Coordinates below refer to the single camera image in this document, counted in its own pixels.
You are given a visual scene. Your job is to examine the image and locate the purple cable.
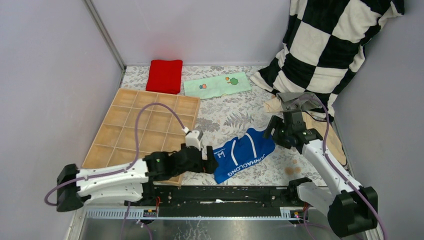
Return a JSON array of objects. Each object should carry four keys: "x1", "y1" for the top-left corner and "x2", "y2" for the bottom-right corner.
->
[
  {"x1": 44, "y1": 102, "x2": 190, "y2": 207},
  {"x1": 299, "y1": 95, "x2": 389, "y2": 240}
]

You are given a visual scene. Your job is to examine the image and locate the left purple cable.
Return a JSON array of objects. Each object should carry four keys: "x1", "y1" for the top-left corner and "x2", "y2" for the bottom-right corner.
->
[{"x1": 44, "y1": 102, "x2": 190, "y2": 207}]

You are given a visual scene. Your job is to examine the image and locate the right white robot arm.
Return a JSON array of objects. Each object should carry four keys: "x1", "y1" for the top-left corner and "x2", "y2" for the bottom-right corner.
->
[{"x1": 263, "y1": 111, "x2": 378, "y2": 238}]

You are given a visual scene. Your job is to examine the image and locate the grey crumpled cloth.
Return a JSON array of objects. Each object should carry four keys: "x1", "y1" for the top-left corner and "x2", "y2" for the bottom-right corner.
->
[{"x1": 276, "y1": 92, "x2": 323, "y2": 111}]

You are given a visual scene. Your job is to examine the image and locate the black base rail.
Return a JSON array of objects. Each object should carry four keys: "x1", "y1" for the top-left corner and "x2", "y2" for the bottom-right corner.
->
[{"x1": 124, "y1": 185, "x2": 306, "y2": 218}]

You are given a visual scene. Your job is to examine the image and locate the blue underwear with white lettering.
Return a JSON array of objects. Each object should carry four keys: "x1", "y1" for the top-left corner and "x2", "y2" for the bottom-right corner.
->
[{"x1": 213, "y1": 127, "x2": 276, "y2": 184}]

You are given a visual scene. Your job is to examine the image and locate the wooden compartment tray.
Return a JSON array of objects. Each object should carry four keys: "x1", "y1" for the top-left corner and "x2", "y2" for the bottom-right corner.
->
[{"x1": 82, "y1": 88, "x2": 201, "y2": 169}]

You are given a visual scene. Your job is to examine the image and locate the light green patterned cloth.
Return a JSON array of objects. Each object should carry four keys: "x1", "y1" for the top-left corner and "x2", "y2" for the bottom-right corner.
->
[{"x1": 183, "y1": 72, "x2": 252, "y2": 100}]

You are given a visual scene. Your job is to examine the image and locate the beige cloth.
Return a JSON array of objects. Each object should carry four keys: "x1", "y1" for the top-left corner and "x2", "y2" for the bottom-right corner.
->
[{"x1": 263, "y1": 97, "x2": 348, "y2": 167}]

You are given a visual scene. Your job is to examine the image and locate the floral patterned table mat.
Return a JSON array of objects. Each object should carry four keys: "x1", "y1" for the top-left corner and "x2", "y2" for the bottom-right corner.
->
[{"x1": 121, "y1": 66, "x2": 327, "y2": 187}]

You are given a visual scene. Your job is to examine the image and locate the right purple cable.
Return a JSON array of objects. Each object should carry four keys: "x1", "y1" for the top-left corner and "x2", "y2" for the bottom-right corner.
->
[{"x1": 299, "y1": 95, "x2": 389, "y2": 240}]

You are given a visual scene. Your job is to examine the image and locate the red folded cloth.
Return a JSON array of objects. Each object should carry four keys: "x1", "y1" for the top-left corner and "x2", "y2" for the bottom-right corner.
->
[{"x1": 145, "y1": 59, "x2": 183, "y2": 95}]

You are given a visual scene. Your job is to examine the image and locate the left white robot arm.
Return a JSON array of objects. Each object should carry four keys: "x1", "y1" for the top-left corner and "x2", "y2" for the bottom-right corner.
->
[{"x1": 55, "y1": 143, "x2": 219, "y2": 213}]

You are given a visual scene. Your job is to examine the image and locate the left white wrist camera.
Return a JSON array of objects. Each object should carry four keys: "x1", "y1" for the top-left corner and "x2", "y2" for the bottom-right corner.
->
[{"x1": 184, "y1": 128, "x2": 203, "y2": 151}]

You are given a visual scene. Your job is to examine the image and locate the black white checkered blanket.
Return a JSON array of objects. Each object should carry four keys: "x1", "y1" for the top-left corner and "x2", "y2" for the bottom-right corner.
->
[{"x1": 250, "y1": 0, "x2": 405, "y2": 121}]

